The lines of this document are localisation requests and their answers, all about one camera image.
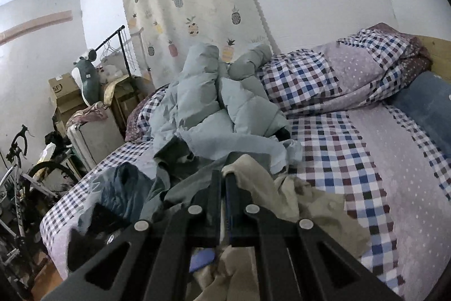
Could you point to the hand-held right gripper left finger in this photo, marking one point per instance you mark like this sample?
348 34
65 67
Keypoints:
211 213

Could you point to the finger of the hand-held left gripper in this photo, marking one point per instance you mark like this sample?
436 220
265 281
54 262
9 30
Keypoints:
97 221

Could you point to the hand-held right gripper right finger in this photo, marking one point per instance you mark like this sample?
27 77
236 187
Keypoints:
239 223

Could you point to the beige sweatshirt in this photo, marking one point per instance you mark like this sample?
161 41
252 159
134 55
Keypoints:
317 209

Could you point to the black clothes rack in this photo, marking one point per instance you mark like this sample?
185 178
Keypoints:
121 40

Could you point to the grey-green shirt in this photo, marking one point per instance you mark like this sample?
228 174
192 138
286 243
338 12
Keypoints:
183 191

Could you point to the teal blue shirt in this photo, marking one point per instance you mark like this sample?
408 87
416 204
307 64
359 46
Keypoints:
119 188

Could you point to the white suitcase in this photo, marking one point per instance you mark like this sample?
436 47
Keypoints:
98 138

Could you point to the white bicycle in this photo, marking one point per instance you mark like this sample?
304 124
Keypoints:
17 177

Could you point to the light blue puffer jacket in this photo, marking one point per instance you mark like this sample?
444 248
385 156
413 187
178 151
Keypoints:
201 93

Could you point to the gold cloth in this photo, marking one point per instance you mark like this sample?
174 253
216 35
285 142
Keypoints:
112 86

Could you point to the cardboard box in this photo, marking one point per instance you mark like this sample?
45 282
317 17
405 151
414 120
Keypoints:
61 89

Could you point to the grey plush toy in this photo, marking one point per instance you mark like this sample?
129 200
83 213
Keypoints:
88 79

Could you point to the checked patchwork quilt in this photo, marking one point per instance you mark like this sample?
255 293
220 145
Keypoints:
317 79

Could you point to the pineapple print curtain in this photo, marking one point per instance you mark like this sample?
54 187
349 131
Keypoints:
183 4

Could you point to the blue plush pillow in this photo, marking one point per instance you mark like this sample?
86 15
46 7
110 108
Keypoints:
422 100

